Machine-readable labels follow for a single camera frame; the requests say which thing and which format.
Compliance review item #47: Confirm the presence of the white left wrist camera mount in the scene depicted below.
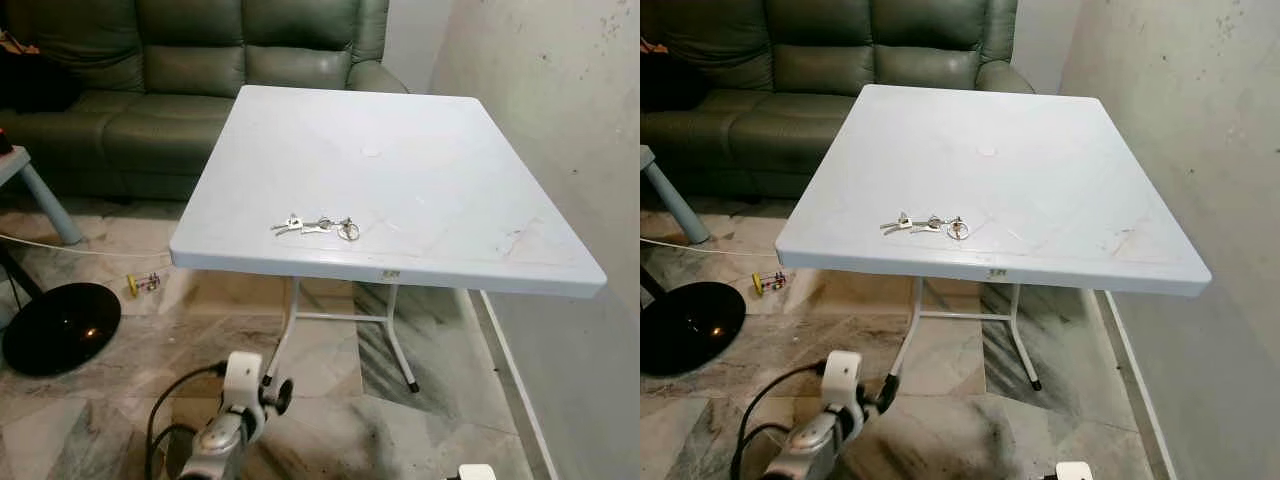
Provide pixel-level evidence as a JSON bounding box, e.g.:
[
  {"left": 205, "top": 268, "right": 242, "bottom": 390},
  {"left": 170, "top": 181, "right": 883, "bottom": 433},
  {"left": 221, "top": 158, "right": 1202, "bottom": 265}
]
[
  {"left": 221, "top": 351, "right": 265, "bottom": 413},
  {"left": 821, "top": 350, "right": 864, "bottom": 413}
]

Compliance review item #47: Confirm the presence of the white floor cable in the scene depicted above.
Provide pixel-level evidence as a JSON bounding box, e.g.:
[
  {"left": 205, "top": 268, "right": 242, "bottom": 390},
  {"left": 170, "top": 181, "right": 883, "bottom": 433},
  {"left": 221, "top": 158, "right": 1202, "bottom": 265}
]
[
  {"left": 640, "top": 237, "right": 777, "bottom": 257},
  {"left": 0, "top": 234, "right": 172, "bottom": 260}
]

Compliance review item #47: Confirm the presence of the dark bag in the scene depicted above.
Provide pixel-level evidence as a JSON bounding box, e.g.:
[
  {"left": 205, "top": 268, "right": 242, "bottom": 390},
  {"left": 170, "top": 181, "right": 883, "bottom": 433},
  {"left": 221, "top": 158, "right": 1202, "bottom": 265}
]
[
  {"left": 640, "top": 37, "right": 703, "bottom": 114},
  {"left": 0, "top": 30, "right": 83, "bottom": 114}
]

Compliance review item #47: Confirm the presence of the grey side table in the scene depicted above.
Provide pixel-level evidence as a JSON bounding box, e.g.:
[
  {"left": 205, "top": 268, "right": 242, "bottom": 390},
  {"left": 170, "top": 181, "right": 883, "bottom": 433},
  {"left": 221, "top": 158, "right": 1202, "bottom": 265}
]
[
  {"left": 0, "top": 147, "right": 84, "bottom": 247},
  {"left": 640, "top": 145, "right": 712, "bottom": 245}
]

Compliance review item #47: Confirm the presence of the silver key bunch with ring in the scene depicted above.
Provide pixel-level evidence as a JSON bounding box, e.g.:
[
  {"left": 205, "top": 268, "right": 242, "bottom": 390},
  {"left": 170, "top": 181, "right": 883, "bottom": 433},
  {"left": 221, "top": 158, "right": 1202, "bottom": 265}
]
[
  {"left": 880, "top": 212, "right": 971, "bottom": 242},
  {"left": 270, "top": 213, "right": 362, "bottom": 243}
]

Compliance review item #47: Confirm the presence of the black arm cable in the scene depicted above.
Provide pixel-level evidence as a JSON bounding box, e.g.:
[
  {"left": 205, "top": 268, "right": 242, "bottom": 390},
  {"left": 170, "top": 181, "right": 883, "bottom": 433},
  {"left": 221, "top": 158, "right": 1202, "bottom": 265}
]
[
  {"left": 729, "top": 361, "right": 827, "bottom": 480},
  {"left": 145, "top": 363, "right": 227, "bottom": 480}
]

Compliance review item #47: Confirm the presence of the black round stand base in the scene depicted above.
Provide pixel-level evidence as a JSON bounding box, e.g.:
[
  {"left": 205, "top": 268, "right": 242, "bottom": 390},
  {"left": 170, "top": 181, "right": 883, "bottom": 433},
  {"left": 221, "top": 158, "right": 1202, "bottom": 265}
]
[
  {"left": 0, "top": 245, "right": 123, "bottom": 378},
  {"left": 640, "top": 265, "right": 747, "bottom": 378}
]

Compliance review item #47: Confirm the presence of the green leather sofa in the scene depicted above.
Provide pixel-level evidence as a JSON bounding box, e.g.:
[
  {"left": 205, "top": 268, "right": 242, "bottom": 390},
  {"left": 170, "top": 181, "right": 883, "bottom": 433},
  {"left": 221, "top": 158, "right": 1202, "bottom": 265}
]
[
  {"left": 0, "top": 0, "right": 409, "bottom": 201},
  {"left": 640, "top": 0, "right": 1036, "bottom": 199}
]

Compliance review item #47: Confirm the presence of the white folding table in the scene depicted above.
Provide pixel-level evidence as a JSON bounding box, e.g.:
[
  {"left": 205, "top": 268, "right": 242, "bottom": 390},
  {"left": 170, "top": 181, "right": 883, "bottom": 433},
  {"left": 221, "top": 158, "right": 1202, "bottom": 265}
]
[
  {"left": 775, "top": 84, "right": 1213, "bottom": 391},
  {"left": 168, "top": 85, "right": 608, "bottom": 393}
]

